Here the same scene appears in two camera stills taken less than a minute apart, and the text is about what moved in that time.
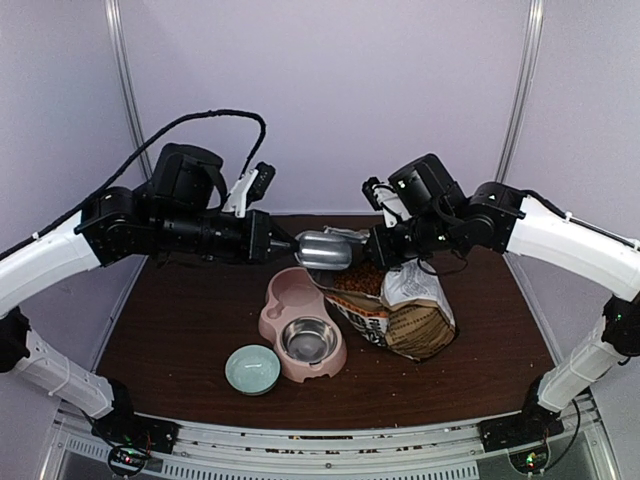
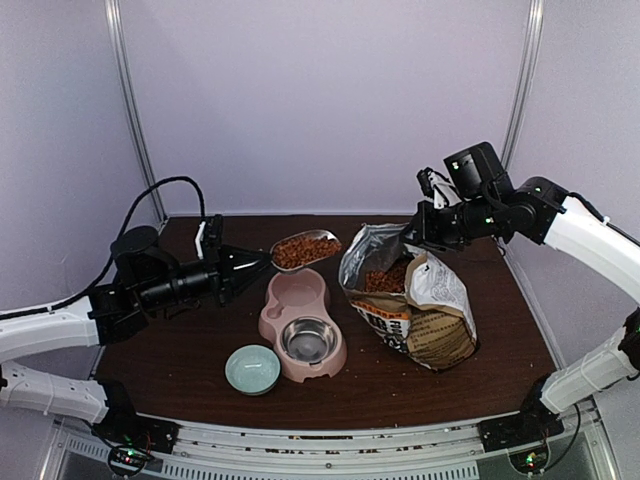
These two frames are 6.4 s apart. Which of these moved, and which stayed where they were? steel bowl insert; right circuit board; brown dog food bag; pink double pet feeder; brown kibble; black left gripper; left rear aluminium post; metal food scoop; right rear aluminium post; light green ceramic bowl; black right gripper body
Moved: brown dog food bag; metal food scoop; black left gripper; black right gripper body; brown kibble
Stayed: left rear aluminium post; light green ceramic bowl; right circuit board; steel bowl insert; pink double pet feeder; right rear aluminium post
